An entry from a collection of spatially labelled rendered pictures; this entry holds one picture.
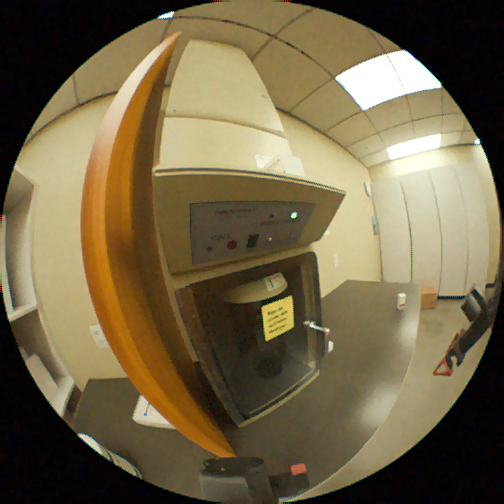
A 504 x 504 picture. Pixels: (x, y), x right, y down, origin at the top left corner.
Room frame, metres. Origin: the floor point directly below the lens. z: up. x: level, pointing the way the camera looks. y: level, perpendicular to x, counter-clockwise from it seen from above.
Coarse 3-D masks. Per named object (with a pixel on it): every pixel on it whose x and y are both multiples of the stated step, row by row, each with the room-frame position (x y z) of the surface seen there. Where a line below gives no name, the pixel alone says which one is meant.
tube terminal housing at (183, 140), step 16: (176, 128) 0.21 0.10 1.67; (192, 128) 0.22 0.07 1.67; (208, 128) 0.24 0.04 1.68; (224, 128) 0.26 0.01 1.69; (240, 128) 0.28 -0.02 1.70; (160, 144) 0.19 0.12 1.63; (176, 144) 0.21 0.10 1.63; (192, 144) 0.22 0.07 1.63; (208, 144) 0.24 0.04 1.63; (224, 144) 0.25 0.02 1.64; (240, 144) 0.27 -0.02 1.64; (256, 144) 0.29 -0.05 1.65; (272, 144) 0.32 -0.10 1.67; (288, 144) 0.35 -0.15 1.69; (160, 160) 0.19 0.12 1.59; (176, 160) 0.21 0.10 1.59; (192, 160) 0.22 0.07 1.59; (208, 160) 0.24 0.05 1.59; (224, 160) 0.25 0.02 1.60; (240, 160) 0.27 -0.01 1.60; (256, 256) 0.27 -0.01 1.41; (272, 256) 0.28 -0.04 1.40; (288, 256) 0.30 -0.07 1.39; (192, 272) 0.21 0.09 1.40; (208, 272) 0.22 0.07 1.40; (224, 272) 0.23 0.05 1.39; (176, 288) 0.19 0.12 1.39; (304, 384) 0.31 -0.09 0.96; (256, 416) 0.22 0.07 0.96
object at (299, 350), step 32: (192, 288) 0.20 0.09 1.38; (224, 288) 0.22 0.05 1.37; (256, 288) 0.25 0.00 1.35; (288, 288) 0.28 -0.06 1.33; (224, 320) 0.21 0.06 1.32; (256, 320) 0.24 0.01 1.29; (320, 320) 0.33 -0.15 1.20; (224, 352) 0.21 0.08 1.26; (256, 352) 0.23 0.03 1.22; (288, 352) 0.27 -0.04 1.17; (320, 352) 0.33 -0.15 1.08; (256, 384) 0.23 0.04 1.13; (288, 384) 0.27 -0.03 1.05
